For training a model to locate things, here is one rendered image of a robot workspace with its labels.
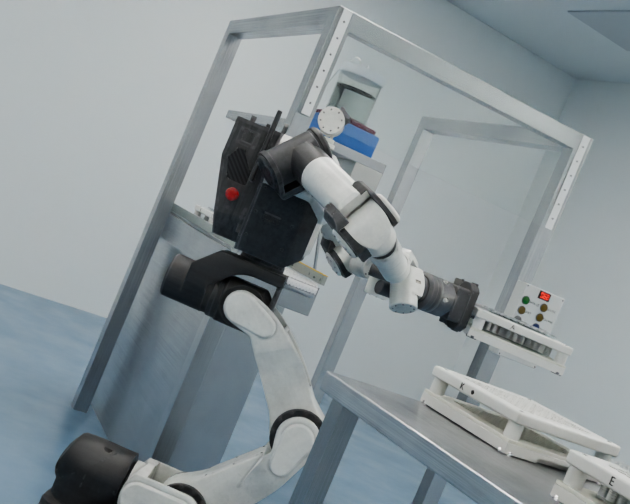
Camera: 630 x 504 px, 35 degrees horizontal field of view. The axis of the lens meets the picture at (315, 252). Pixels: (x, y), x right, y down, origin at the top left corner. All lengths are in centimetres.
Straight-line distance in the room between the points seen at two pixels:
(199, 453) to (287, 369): 96
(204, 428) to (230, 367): 22
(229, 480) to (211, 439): 84
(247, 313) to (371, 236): 48
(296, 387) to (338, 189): 60
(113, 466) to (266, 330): 51
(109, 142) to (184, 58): 71
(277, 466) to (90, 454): 47
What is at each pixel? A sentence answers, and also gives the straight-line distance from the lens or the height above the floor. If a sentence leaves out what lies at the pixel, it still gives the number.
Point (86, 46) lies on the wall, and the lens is 624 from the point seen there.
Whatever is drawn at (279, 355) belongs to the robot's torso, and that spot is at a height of 74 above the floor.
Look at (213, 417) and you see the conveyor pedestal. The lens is 333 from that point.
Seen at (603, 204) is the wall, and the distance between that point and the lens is 728.
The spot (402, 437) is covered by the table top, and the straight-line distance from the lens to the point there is 149.
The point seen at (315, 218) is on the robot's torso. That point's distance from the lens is 239.
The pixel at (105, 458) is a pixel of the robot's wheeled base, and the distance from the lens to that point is 256.
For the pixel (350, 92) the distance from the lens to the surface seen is 306.
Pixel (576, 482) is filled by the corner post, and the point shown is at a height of 88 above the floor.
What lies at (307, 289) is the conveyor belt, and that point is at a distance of 317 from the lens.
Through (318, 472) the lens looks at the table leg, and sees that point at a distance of 169.
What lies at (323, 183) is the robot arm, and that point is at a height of 115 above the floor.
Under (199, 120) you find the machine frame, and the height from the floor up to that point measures 128.
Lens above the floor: 106
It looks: 1 degrees down
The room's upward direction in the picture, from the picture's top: 23 degrees clockwise
